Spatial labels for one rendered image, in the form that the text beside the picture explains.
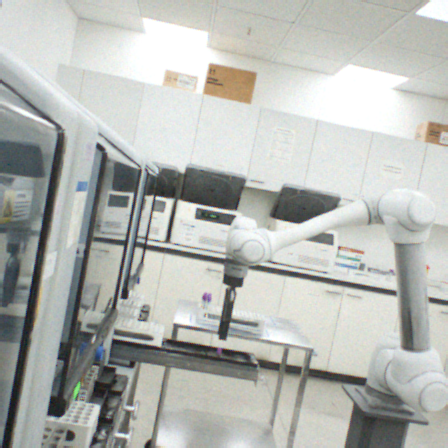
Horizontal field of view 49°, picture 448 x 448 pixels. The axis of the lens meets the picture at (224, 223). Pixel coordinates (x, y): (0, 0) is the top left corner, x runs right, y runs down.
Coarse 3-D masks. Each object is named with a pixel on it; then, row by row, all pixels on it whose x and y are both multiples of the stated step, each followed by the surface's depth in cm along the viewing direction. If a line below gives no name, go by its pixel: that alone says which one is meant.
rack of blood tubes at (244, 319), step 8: (200, 304) 216; (200, 312) 209; (208, 312) 209; (216, 312) 209; (232, 312) 213; (240, 312) 217; (248, 312) 219; (200, 320) 209; (208, 320) 209; (216, 320) 209; (232, 320) 219; (240, 320) 220; (248, 320) 220; (256, 320) 210; (264, 320) 210; (232, 328) 210; (240, 328) 210; (248, 328) 210; (256, 328) 210; (264, 328) 211
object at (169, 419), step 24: (192, 312) 225; (240, 336) 204; (264, 336) 208; (288, 336) 216; (168, 408) 245; (168, 432) 221; (192, 432) 225; (216, 432) 230; (240, 432) 234; (264, 432) 239
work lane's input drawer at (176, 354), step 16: (112, 352) 167; (128, 352) 167; (144, 352) 168; (160, 352) 168; (176, 352) 169; (192, 352) 175; (208, 352) 178; (224, 352) 181; (240, 352) 182; (176, 368) 169; (192, 368) 169; (208, 368) 170; (224, 368) 170; (240, 368) 170; (256, 368) 171
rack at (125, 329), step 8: (120, 320) 174; (128, 320) 177; (136, 320) 178; (120, 328) 168; (128, 328) 168; (136, 328) 169; (144, 328) 171; (152, 328) 173; (160, 328) 175; (120, 336) 168; (128, 336) 177; (136, 336) 178; (144, 336) 179; (152, 336) 179; (160, 336) 169; (152, 344) 169; (160, 344) 170
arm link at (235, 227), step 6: (240, 216) 175; (234, 222) 174; (240, 222) 173; (246, 222) 172; (252, 222) 173; (234, 228) 173; (240, 228) 172; (246, 228) 172; (252, 228) 173; (228, 234) 174; (234, 234) 169; (228, 240) 173; (228, 246) 172; (228, 252) 173; (228, 258) 174; (234, 258) 173
